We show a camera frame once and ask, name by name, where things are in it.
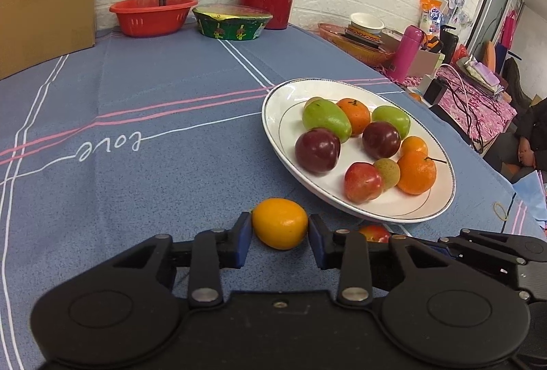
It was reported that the red peach fruit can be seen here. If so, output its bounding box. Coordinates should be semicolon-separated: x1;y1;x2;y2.
344;162;383;204
359;225;391;243

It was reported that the yellow orange citrus fruit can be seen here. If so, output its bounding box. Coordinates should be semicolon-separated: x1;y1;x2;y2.
251;198;308;251

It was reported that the small brown kiwi fruit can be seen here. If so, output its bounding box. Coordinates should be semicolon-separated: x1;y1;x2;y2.
374;158;401;191

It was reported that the large orange tangerine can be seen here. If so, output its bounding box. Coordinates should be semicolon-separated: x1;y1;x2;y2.
397;151;448;196

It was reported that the dark red plum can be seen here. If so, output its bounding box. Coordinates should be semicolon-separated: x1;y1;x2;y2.
295;128;341;174
362;121;401;160

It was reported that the small orange mandarin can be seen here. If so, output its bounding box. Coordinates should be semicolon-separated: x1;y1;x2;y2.
401;136;428;156

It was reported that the green apple fruit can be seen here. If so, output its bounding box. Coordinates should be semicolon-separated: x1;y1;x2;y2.
302;98;352;143
372;105;411;140

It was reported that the white round plate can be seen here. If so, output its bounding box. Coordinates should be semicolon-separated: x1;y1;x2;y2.
262;78;456;224

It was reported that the pink thermos bottle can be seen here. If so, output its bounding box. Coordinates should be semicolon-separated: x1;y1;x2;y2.
387;25;424;82

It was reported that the orange glass bowl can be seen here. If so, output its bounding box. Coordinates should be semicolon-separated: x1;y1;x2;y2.
317;23;394;68

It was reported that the green instant noodle bowl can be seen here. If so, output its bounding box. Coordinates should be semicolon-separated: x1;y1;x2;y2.
192;4;272;41

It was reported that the red plastic basket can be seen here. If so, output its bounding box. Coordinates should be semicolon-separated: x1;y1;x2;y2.
109;0;198;38

